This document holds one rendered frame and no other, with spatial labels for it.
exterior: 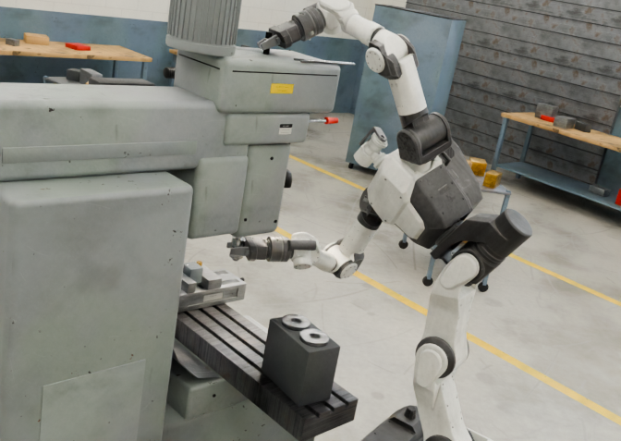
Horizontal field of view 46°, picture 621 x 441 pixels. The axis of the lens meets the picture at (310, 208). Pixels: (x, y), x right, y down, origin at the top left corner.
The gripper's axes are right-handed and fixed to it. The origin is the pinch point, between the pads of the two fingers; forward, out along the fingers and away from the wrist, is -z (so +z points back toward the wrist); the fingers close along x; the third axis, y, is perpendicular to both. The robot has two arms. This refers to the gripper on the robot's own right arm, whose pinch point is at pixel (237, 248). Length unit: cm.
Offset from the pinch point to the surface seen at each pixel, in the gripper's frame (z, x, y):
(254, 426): 12, 12, 64
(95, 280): -49, 48, -10
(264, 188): 3.8, 9.4, -25.0
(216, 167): -14.9, 20.3, -34.0
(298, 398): 12, 48, 28
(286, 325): 9.8, 34.0, 11.1
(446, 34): 331, -496, -44
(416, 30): 306, -521, -42
